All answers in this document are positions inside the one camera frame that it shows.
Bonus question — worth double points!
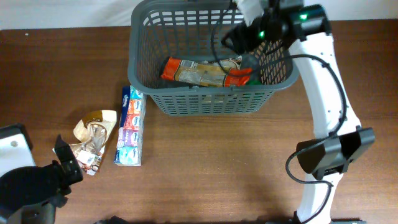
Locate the beige clear snack bag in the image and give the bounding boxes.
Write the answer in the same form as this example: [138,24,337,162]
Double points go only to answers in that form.
[60,110,118,180]

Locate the beige white rice bag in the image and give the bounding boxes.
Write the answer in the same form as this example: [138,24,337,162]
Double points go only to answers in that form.
[212,55,243,70]

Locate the green-lidded seasoning jar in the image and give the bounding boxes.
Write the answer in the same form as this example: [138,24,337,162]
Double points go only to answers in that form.
[246,80,262,85]

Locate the orange-ended pasta packet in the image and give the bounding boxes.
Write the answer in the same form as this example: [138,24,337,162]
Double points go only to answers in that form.
[160,57,253,87]

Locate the multicolour tissue pack bundle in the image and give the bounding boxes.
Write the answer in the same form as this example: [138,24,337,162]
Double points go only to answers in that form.
[114,86,147,166]

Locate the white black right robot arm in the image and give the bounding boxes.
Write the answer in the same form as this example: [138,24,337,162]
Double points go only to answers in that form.
[221,1,375,223]

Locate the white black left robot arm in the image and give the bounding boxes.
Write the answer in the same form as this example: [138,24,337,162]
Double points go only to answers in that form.
[1,124,83,223]

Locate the grey plastic mesh basket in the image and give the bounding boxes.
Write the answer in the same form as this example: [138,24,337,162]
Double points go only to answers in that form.
[127,1,299,116]

